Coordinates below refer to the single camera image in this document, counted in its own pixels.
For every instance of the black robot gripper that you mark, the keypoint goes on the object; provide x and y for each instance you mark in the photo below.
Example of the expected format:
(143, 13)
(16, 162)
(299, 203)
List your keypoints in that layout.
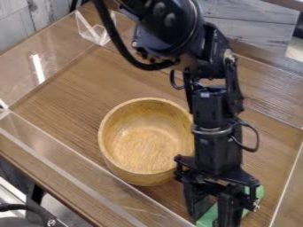
(209, 171)

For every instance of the green rectangular block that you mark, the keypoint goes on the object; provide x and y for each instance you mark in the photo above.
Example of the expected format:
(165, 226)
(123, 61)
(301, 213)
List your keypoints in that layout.
(208, 217)

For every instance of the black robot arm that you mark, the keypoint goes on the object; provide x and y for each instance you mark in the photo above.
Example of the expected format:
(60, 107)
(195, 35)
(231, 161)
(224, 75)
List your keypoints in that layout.
(175, 39)

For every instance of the brown wooden bowl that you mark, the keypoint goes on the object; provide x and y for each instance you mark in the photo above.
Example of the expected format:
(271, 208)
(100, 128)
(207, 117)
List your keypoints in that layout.
(143, 133)

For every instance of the clear acrylic front wall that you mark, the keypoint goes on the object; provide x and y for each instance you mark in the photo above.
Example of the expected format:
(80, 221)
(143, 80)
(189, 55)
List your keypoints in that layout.
(77, 177)

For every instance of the black table leg bracket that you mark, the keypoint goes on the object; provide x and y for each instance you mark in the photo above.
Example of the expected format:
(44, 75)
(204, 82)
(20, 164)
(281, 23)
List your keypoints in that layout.
(36, 213)

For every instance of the clear acrylic corner bracket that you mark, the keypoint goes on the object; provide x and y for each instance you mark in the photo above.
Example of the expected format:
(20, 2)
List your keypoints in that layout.
(93, 33)

